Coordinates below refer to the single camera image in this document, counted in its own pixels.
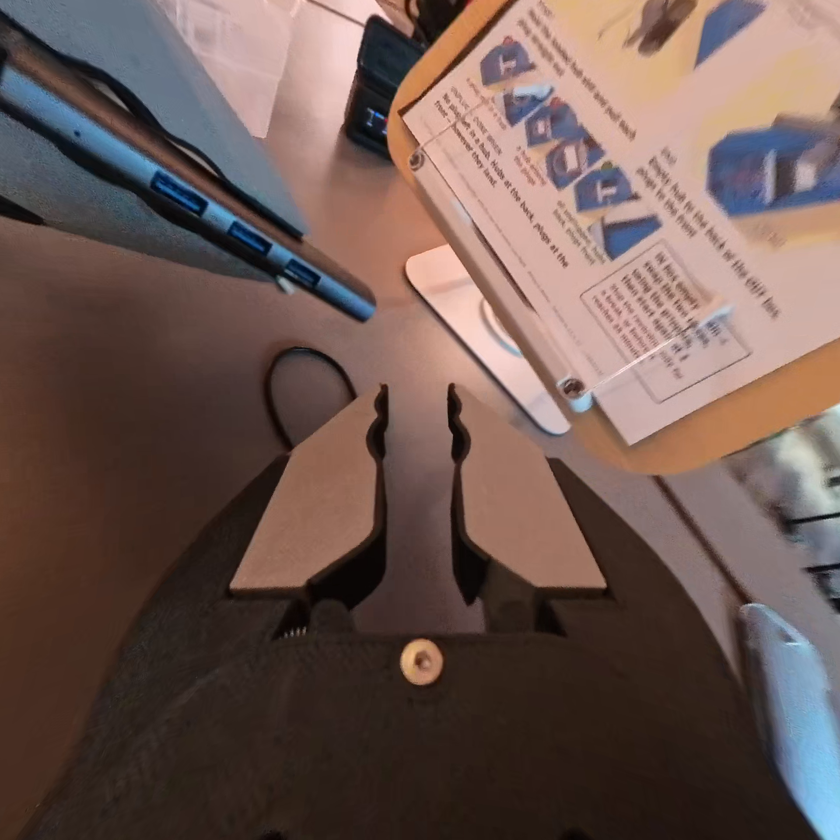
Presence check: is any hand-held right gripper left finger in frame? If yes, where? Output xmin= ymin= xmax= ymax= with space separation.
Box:
xmin=228 ymin=384 xmax=389 ymax=610

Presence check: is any translucent plastic bin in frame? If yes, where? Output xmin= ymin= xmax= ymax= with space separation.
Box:
xmin=154 ymin=0 xmax=309 ymax=140

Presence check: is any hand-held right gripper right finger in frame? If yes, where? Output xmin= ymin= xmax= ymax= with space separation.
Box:
xmin=448 ymin=383 xmax=609 ymax=605

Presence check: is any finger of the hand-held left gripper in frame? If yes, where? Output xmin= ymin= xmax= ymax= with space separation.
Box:
xmin=0 ymin=0 xmax=311 ymax=242
xmin=0 ymin=117 xmax=281 ymax=286

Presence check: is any black cable with red plugs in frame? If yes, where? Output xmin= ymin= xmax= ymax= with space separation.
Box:
xmin=264 ymin=346 xmax=360 ymax=452

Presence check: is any printed instruction sheet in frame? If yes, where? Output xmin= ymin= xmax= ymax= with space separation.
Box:
xmin=400 ymin=0 xmax=840 ymax=447

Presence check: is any white stand base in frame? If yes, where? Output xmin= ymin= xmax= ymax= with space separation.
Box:
xmin=403 ymin=246 xmax=572 ymax=437

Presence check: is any dark grey usb hub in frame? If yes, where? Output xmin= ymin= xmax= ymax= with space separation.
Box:
xmin=0 ymin=39 xmax=379 ymax=324

